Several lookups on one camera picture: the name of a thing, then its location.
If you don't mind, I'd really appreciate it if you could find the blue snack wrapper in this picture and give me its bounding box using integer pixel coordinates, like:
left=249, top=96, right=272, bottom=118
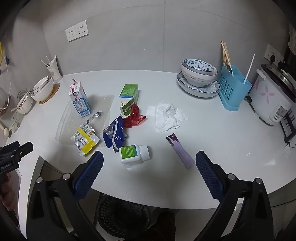
left=103, top=115, right=128, bottom=153

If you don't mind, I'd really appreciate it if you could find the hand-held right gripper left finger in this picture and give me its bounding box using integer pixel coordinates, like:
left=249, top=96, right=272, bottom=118
left=26, top=151, right=104, bottom=241

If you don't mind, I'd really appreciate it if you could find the person's left hand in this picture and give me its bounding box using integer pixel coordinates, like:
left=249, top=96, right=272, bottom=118
left=0, top=173, right=18, bottom=208

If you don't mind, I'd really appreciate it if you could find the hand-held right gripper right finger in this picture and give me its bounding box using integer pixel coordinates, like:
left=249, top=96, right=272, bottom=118
left=195, top=151, right=274, bottom=241

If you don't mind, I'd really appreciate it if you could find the clear plastic food bag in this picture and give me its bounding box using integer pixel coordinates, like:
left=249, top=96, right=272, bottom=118
left=0, top=88, right=10, bottom=116

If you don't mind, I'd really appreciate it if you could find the purple stick sachet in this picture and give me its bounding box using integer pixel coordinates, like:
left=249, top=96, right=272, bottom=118
left=166, top=133, right=195, bottom=168

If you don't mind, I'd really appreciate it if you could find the white tissue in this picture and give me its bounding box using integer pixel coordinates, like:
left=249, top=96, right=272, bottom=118
left=154, top=101, right=189, bottom=133

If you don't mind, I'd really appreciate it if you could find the white pill bottle green label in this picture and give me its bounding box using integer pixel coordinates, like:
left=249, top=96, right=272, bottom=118
left=118, top=144, right=151, bottom=168

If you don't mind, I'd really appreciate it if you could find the white bowl red line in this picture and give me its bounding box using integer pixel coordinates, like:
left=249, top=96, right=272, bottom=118
left=181, top=65, right=218, bottom=88

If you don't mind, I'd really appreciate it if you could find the black mesh trash bin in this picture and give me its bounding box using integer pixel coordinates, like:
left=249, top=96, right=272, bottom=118
left=96, top=196, right=158, bottom=240

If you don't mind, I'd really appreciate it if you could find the white bowl dark rim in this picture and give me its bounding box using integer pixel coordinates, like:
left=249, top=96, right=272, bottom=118
left=31, top=76, right=55, bottom=102

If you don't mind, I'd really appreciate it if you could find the blue plastic utensil holder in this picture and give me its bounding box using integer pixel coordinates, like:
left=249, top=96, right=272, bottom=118
left=218, top=65, right=252, bottom=111

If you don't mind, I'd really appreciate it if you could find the blue striped plate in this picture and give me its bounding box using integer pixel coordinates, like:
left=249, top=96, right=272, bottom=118
left=177, top=72, right=220, bottom=94

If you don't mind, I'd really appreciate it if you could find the white plastic stick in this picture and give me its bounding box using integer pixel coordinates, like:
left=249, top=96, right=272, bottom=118
left=243, top=54, right=255, bottom=84

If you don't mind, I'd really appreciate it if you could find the red mesh net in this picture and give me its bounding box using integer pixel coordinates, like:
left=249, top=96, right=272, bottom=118
left=123, top=104, right=147, bottom=128

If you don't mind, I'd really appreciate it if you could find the wooden spoon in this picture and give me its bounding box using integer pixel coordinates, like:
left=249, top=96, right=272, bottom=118
left=0, top=123, right=11, bottom=138

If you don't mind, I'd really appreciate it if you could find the leaf patterned glass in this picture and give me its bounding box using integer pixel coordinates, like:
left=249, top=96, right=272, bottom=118
left=9, top=109, right=23, bottom=133

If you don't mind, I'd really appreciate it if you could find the white wall socket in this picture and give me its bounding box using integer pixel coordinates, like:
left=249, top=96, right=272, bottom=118
left=76, top=20, right=89, bottom=37
left=65, top=26, right=78, bottom=42

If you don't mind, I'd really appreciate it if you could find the wall socket with plug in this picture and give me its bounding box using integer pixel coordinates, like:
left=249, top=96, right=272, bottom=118
left=264, top=44, right=284, bottom=64

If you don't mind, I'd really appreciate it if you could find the white cable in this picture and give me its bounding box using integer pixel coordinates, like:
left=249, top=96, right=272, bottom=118
left=6, top=62, right=13, bottom=109

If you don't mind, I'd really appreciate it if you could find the blue white milk carton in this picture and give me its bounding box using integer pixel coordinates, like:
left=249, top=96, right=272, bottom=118
left=69, top=78, right=91, bottom=117

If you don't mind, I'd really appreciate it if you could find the tall white ceramic cup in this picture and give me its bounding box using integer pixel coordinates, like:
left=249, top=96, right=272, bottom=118
left=47, top=55, right=63, bottom=83

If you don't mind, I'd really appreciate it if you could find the small white bowl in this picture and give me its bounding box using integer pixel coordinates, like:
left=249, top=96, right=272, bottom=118
left=17, top=91, right=35, bottom=114

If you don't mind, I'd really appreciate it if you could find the yellow snack wrapper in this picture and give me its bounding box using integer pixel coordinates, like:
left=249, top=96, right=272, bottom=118
left=70, top=111, right=103, bottom=157

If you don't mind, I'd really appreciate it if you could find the white floral rice cooker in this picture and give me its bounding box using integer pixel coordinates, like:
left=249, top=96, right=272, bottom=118
left=248, top=64, right=296, bottom=126

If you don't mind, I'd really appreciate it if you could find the black and white box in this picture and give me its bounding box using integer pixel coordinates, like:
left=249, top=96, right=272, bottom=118
left=279, top=109, right=296, bottom=149

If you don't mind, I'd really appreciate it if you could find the floral patterned bowl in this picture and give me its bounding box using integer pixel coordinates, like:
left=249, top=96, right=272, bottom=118
left=181, top=59, right=218, bottom=76

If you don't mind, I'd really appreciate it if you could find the clear bubble wrap sheet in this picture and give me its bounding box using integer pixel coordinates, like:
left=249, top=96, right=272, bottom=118
left=55, top=94, right=116, bottom=145

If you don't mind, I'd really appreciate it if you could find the wooden chopsticks bundle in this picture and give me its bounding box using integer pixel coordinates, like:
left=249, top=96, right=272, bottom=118
left=221, top=40, right=233, bottom=70

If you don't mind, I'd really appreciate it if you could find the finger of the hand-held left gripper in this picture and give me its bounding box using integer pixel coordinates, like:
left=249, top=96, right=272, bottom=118
left=0, top=141, right=21, bottom=154
left=9, top=142, right=34, bottom=164

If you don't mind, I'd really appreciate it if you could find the green white cardboard box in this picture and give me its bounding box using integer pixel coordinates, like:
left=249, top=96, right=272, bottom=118
left=119, top=84, right=140, bottom=116

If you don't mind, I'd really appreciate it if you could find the wooden coaster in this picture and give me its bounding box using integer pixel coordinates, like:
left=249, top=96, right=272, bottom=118
left=38, top=84, right=60, bottom=105

